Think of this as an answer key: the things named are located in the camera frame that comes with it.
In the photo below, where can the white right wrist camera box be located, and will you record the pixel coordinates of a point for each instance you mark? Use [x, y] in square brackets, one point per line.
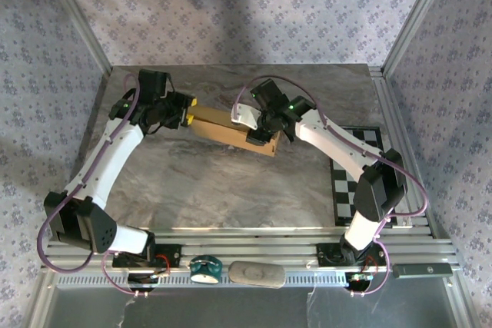
[246, 116]

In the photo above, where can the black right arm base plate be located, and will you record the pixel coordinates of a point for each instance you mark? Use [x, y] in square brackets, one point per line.
[326, 255]

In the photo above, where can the small circuit board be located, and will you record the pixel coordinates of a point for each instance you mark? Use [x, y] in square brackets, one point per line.
[359, 278]

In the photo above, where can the black and grey chessboard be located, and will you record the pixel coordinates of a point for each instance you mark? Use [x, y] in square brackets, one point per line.
[342, 189]

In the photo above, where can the aluminium extrusion frame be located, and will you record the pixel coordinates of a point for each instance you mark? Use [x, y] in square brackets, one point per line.
[250, 245]

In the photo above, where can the dark rectangular bar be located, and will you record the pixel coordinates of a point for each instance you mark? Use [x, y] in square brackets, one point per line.
[423, 270]

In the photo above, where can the grey metal panel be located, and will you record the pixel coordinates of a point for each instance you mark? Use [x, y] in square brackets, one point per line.
[230, 307]

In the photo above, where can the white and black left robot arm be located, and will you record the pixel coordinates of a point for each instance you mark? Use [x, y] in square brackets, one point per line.
[111, 155]

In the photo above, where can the brown cardboard box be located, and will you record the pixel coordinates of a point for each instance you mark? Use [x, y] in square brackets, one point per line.
[219, 128]

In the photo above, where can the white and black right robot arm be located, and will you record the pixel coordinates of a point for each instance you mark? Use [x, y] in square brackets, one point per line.
[330, 140]

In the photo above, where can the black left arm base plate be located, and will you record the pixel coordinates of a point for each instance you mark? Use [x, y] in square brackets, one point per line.
[171, 256]

